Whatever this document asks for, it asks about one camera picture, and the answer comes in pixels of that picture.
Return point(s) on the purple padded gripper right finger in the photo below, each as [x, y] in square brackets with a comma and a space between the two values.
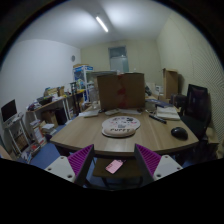
[154, 166]

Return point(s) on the white shelf rack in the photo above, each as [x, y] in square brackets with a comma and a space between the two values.
[20, 138]

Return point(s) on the fluorescent ceiling light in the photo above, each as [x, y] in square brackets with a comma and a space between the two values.
[102, 24]

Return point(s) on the blue white display cabinet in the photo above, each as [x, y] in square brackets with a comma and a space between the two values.
[82, 76]

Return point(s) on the white remote control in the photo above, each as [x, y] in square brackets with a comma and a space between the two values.
[111, 112]

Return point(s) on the tall cardboard box at wall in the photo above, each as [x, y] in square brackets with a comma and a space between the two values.
[170, 82]

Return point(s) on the black computer mouse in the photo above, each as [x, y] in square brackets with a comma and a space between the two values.
[179, 133]

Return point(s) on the large brown cardboard box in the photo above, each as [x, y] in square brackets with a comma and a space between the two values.
[123, 91]

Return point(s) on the grey door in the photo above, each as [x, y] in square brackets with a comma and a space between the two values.
[118, 59]

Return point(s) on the round wall clock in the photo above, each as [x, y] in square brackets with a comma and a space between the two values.
[73, 58]

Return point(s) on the computer monitor on shelf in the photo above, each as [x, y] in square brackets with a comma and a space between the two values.
[8, 110]

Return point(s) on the cluttered side desk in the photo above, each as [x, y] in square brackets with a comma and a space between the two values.
[56, 101]

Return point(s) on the black pen on table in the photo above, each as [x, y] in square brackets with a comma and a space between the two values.
[157, 119]

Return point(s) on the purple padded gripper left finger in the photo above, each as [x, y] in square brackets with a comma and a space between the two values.
[73, 168]

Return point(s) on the stack of white papers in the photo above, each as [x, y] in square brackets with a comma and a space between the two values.
[169, 113]

